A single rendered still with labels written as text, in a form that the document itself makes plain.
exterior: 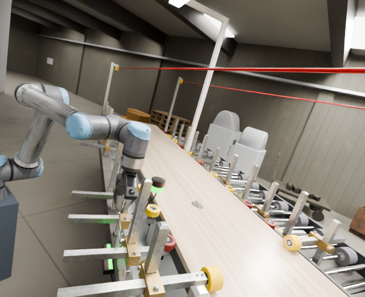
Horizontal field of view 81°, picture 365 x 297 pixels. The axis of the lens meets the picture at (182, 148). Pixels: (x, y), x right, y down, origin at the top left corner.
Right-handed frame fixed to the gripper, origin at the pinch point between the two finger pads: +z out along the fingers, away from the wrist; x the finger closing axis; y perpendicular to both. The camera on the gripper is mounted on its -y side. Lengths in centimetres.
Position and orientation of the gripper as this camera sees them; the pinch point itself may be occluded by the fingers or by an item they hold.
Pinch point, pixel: (120, 211)
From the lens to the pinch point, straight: 95.7
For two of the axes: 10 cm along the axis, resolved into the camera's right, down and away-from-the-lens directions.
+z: -2.8, 9.3, 2.5
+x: -8.9, -1.5, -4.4
